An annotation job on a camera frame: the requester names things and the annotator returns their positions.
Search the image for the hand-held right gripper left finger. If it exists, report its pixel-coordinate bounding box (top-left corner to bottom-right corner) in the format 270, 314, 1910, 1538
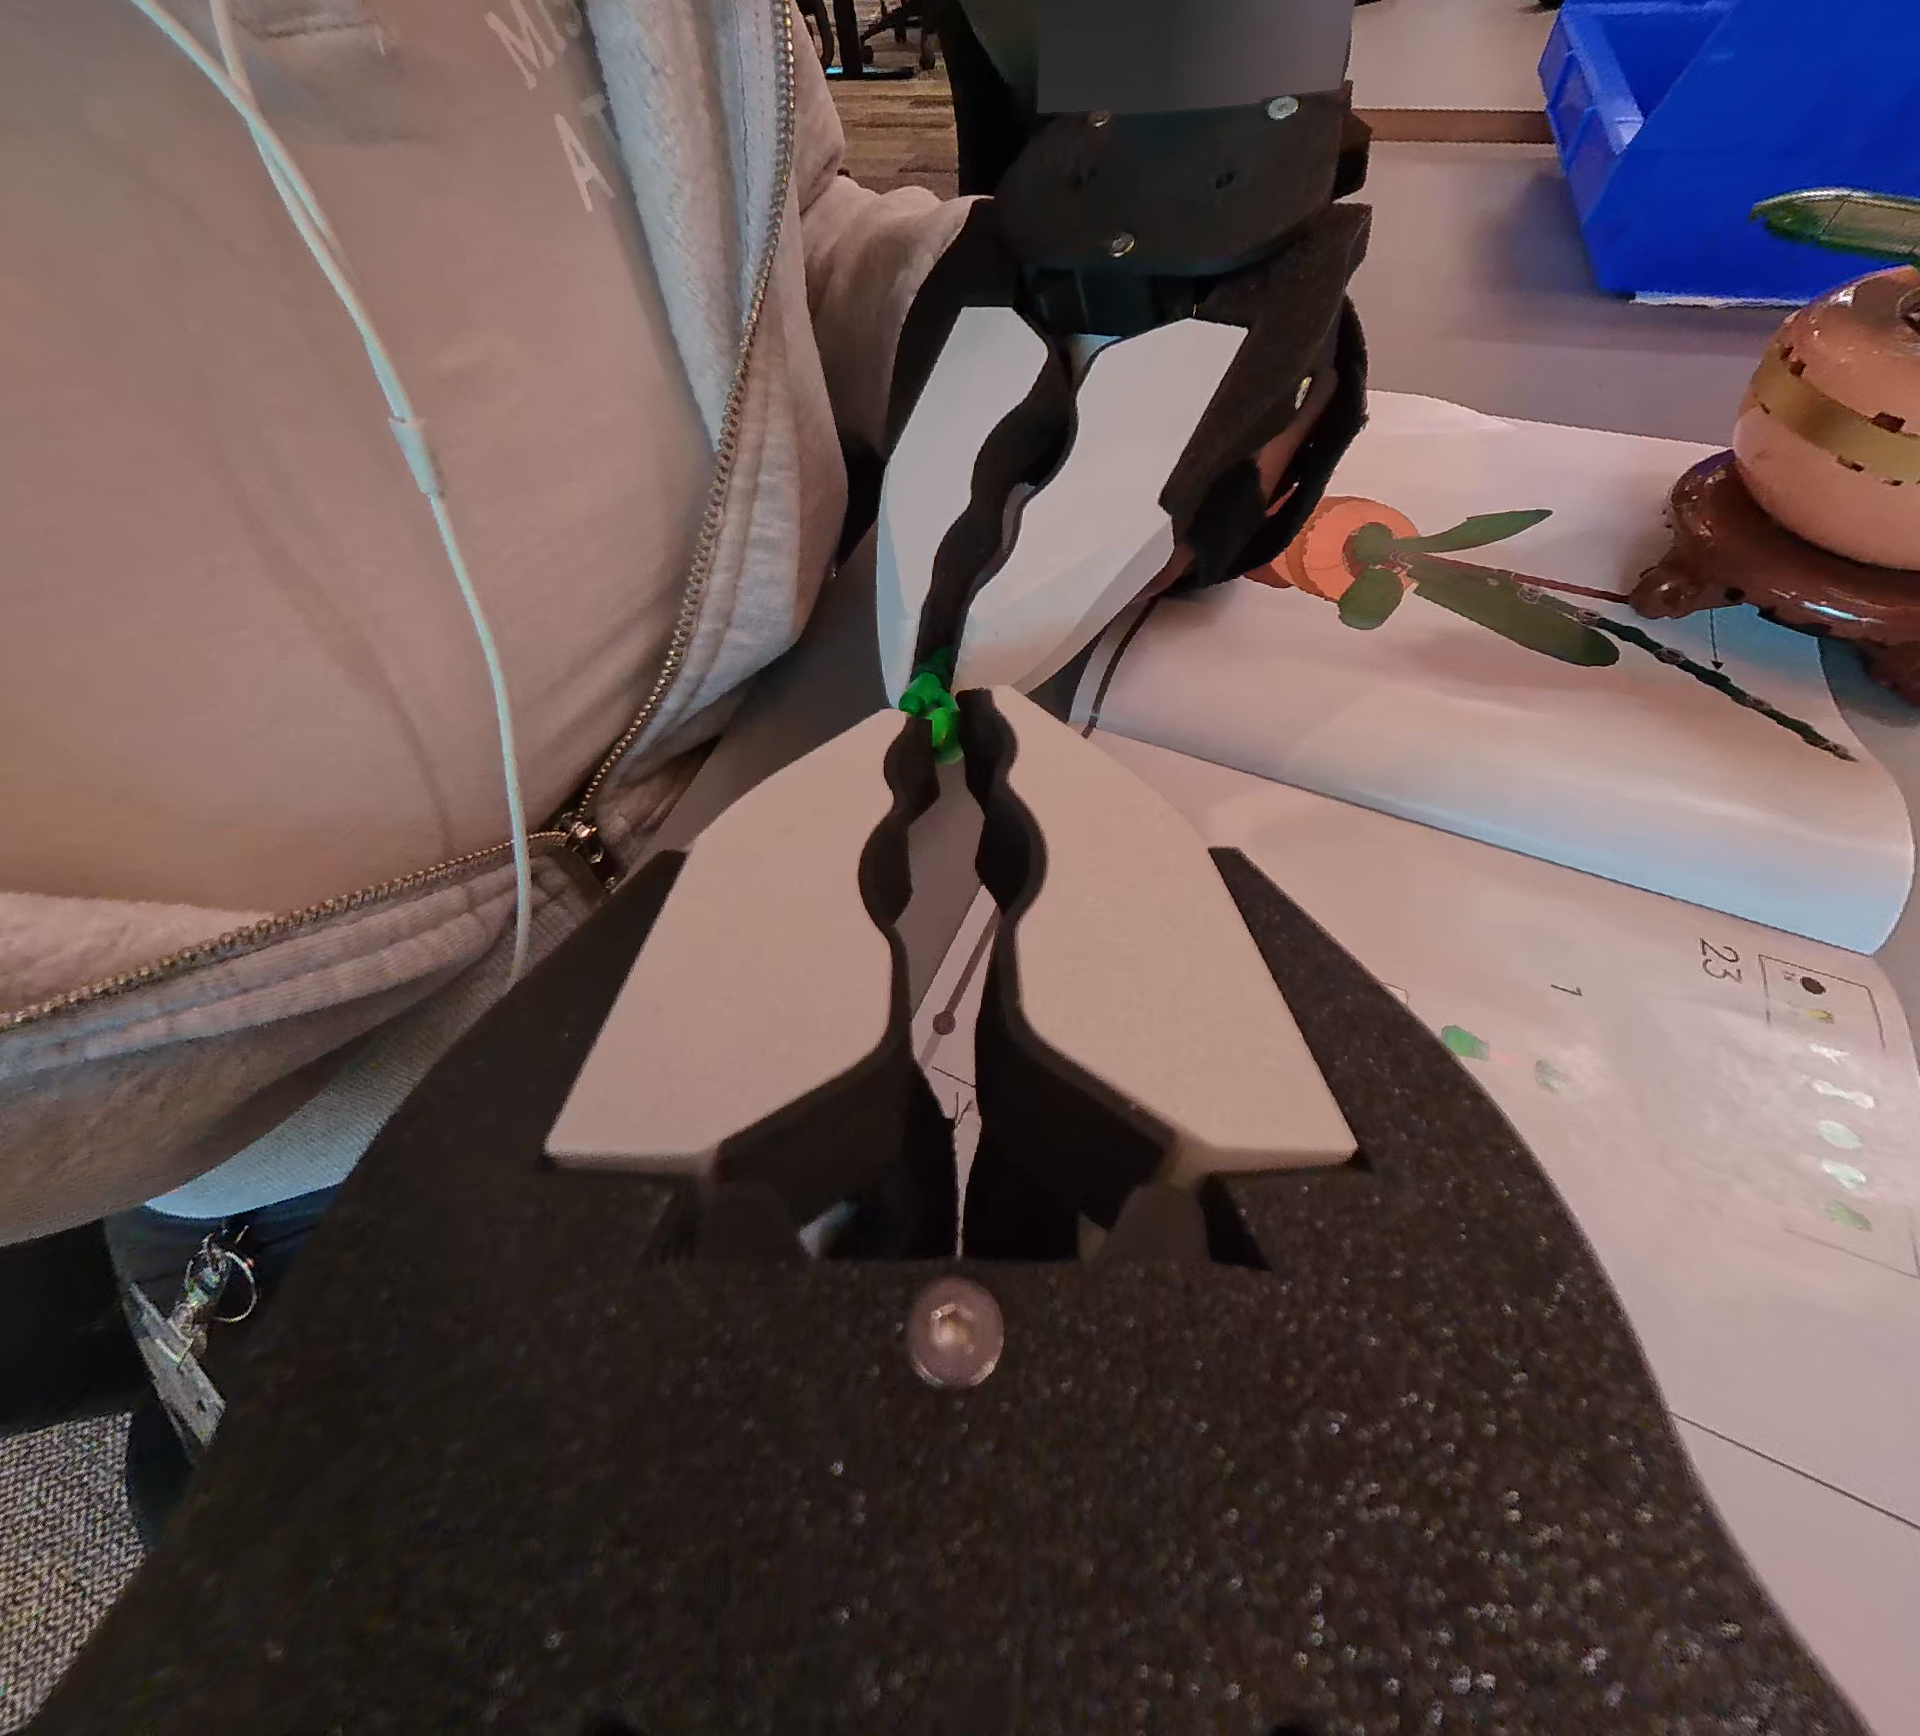
542, 693, 924, 1177

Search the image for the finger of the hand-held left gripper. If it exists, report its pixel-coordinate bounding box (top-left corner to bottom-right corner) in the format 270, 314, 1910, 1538
938, 318, 1257, 703
875, 302, 1077, 715

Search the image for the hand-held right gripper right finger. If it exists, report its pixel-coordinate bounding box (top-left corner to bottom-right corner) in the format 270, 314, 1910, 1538
968, 686, 1364, 1171

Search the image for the grey desk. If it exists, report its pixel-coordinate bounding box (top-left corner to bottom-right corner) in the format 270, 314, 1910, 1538
660, 0, 1920, 1736

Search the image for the instruction booklet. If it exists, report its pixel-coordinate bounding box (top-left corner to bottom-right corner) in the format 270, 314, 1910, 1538
660, 389, 1920, 1526

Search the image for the person's grey hoodie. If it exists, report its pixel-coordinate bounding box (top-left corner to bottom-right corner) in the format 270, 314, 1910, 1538
0, 0, 902, 1244

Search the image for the brick-built potted orchid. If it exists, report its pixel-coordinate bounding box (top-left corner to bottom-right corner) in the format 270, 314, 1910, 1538
1627, 183, 1920, 708

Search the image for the white earphone cable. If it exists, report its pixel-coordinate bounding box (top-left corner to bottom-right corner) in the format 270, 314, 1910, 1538
0, 0, 539, 984

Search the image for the metal key ring with strap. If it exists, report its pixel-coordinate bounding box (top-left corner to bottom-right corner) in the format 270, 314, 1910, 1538
125, 1217, 263, 1463

